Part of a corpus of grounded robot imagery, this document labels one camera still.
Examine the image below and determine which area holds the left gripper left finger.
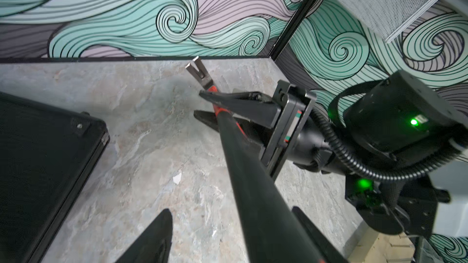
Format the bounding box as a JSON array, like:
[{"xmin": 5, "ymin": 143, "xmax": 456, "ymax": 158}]
[{"xmin": 117, "ymin": 209, "xmax": 173, "ymax": 263}]

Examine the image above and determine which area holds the wooden block with nails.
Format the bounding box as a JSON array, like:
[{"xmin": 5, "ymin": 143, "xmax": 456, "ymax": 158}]
[{"xmin": 347, "ymin": 226, "xmax": 416, "ymax": 263}]

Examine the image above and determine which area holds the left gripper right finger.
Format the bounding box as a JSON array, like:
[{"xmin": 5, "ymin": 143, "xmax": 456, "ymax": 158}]
[{"xmin": 292, "ymin": 207, "xmax": 347, "ymax": 263}]

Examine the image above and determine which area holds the claw hammer orange black handle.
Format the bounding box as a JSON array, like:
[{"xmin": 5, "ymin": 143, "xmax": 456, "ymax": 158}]
[{"xmin": 186, "ymin": 57, "xmax": 322, "ymax": 263}]

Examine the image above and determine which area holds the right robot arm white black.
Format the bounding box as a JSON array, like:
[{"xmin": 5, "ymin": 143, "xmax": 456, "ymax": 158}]
[{"xmin": 187, "ymin": 66, "xmax": 468, "ymax": 237}]

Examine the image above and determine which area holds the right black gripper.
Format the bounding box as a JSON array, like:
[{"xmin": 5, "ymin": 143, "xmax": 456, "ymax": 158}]
[{"xmin": 193, "ymin": 79, "xmax": 337, "ymax": 181}]

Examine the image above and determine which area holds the black hard case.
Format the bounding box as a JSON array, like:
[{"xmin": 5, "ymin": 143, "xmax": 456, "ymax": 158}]
[{"xmin": 1, "ymin": 93, "xmax": 109, "ymax": 263}]

